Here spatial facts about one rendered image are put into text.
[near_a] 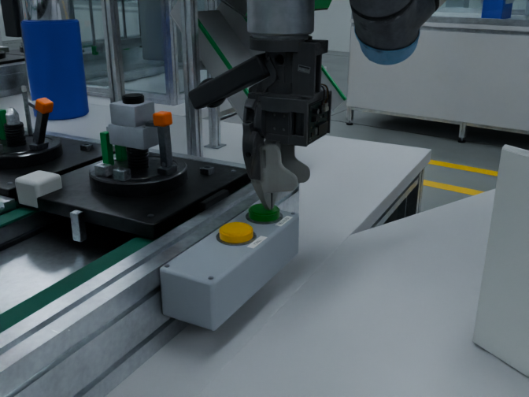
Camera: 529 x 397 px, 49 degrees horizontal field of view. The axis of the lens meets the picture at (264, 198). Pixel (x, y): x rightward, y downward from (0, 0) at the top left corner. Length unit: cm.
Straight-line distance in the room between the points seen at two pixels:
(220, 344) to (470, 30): 424
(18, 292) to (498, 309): 53
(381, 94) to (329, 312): 437
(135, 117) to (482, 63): 408
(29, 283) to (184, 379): 22
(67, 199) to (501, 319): 56
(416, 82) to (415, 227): 396
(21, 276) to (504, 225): 55
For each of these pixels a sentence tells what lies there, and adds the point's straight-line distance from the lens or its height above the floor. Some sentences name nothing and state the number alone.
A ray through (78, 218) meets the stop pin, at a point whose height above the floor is 96.
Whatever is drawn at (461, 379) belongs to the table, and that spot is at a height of 86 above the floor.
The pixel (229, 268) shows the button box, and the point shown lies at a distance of 63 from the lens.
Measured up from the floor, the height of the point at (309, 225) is 86.
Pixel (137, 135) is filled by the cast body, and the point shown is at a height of 104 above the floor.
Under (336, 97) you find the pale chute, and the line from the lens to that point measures 120.
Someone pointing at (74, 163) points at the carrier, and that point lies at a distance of 98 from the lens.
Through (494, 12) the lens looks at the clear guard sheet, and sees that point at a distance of 473.
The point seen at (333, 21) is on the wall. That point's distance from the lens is 1044.
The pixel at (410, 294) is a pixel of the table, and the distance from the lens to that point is 80.
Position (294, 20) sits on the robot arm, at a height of 121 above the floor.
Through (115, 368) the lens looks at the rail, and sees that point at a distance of 63.
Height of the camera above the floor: 125
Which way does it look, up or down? 21 degrees down
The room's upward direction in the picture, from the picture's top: straight up
